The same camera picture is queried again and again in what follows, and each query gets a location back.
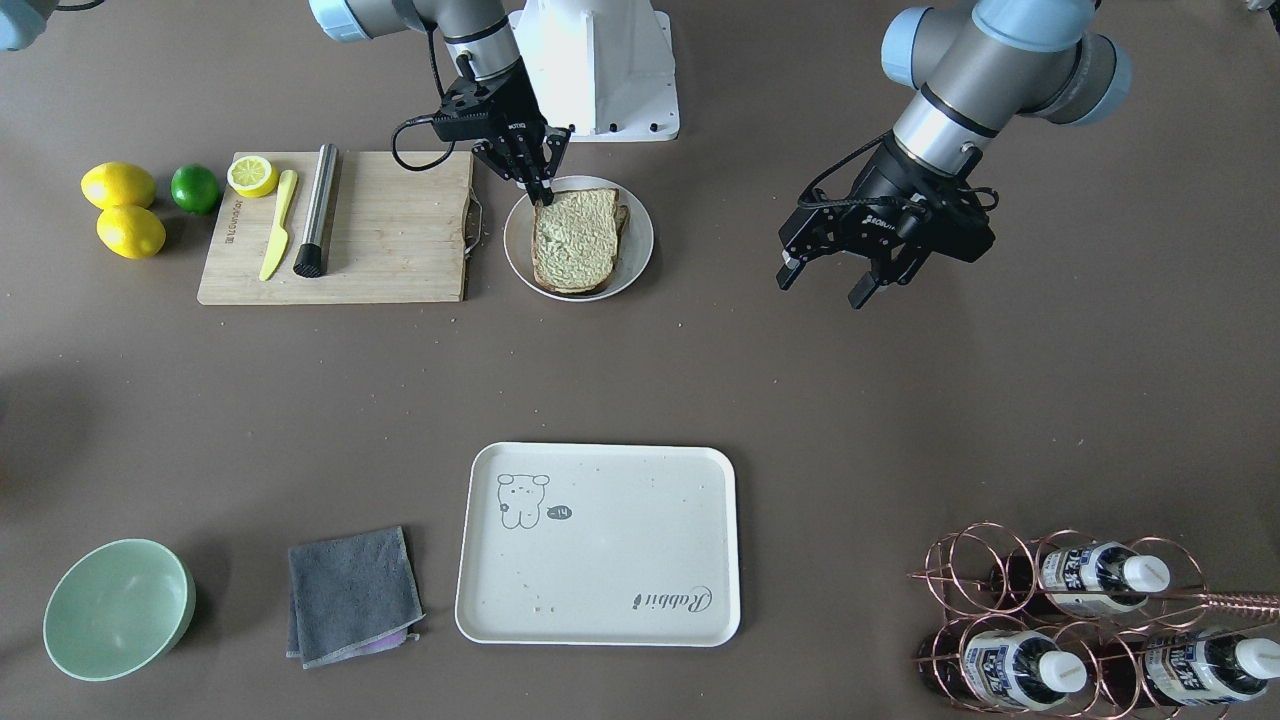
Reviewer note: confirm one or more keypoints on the halved lemon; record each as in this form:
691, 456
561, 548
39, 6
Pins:
252, 176

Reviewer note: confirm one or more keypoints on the tea bottle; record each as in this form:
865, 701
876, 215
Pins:
1205, 668
1094, 580
1000, 669

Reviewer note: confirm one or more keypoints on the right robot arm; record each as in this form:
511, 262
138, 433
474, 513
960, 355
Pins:
480, 40

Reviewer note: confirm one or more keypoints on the white round plate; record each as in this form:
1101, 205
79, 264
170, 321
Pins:
637, 240

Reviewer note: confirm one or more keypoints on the cream rabbit tray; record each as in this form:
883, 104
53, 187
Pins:
600, 545

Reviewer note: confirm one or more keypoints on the bread slice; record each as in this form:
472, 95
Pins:
573, 244
621, 216

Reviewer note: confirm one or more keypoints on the yellow lemon near board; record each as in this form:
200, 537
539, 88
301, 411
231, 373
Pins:
117, 183

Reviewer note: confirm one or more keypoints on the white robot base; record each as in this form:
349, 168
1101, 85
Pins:
606, 70

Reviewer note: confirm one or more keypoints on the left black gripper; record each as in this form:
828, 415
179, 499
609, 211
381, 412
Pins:
893, 185

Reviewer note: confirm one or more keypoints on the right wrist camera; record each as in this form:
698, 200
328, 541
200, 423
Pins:
471, 112

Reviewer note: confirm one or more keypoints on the wooden cutting board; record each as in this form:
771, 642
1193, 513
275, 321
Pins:
391, 236

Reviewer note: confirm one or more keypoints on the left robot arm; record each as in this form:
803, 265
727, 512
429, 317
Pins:
973, 67

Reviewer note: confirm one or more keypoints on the yellow plastic knife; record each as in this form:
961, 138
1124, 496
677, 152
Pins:
278, 239

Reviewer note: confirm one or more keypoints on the copper wire bottle rack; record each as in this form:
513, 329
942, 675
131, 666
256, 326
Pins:
956, 569

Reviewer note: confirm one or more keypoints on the steel muddler black tip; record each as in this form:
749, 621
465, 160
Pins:
310, 260

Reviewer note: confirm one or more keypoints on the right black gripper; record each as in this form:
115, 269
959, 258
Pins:
511, 108

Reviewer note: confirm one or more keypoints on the green lime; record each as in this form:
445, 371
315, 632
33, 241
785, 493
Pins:
195, 189

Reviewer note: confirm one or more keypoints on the green bowl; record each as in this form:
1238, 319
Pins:
117, 609

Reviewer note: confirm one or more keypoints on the tea bottle middle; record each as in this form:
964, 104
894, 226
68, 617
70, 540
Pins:
1094, 580

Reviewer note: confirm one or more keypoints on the grey folded cloth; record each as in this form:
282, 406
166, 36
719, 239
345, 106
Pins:
351, 597

